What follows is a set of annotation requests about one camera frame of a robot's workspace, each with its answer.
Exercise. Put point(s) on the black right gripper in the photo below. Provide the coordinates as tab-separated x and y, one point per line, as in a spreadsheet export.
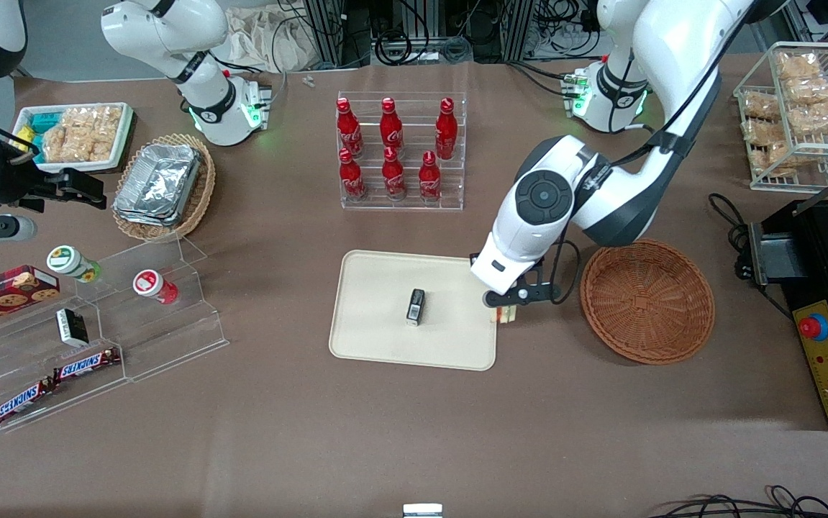
16	183

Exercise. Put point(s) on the triangular sandwich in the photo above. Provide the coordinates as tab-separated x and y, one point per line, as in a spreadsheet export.
506	315

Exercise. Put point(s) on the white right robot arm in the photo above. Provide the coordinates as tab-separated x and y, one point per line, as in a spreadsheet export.
169	29

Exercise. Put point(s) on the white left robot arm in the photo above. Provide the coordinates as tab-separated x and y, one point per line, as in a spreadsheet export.
672	43

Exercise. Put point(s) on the white rectangular snack tray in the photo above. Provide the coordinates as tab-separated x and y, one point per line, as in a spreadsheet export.
122	144

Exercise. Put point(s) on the brown wicker basket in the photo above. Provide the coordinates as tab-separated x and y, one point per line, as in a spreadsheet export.
644	309

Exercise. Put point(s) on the tan oval wicker basket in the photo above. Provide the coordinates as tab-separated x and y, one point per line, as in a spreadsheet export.
201	194

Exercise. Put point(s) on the cream plastic tray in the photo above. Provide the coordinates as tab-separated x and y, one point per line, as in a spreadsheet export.
385	338

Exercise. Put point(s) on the clear bag rice crackers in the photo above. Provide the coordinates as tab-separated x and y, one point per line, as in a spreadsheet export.
83	137

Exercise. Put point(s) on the green lid cup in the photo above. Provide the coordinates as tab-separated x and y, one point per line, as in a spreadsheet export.
68	262

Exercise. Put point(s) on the stacked aluminium foil trays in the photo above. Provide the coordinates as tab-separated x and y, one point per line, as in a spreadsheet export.
158	183

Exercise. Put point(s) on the teal snack packet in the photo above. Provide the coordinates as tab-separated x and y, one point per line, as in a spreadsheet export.
43	121

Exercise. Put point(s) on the yellow snack packet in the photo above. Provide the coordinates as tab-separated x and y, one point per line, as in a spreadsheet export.
24	137

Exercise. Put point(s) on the red lid cup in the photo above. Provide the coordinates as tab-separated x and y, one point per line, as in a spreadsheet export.
151	285

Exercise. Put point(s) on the small black box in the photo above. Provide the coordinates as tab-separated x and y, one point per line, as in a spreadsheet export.
416	306

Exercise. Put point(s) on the clear acrylic bottle rack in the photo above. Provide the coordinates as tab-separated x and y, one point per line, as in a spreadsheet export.
449	183

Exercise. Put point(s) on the black and white box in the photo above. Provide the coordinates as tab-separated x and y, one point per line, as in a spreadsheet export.
70	327

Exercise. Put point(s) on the red cola bottle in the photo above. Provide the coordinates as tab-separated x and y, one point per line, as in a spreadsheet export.
446	129
429	180
351	176
390	129
348	129
393	176

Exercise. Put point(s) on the clear acrylic stepped stand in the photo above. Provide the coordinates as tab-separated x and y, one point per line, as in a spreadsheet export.
169	331

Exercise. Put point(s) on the snickers chocolate bar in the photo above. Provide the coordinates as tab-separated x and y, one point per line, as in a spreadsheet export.
86	365
21	401

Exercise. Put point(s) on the beige cloth bag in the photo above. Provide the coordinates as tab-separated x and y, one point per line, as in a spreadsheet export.
270	39

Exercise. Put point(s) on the white block at edge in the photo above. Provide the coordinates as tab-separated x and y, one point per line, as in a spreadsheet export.
422	511

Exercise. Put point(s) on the clear bag fried snacks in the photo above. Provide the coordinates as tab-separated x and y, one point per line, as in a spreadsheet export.
759	106
773	158
796	65
820	117
811	89
760	132

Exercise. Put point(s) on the black table appliance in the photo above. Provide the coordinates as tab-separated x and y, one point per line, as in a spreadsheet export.
809	244

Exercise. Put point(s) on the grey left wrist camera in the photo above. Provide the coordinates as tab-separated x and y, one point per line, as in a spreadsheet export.
518	296

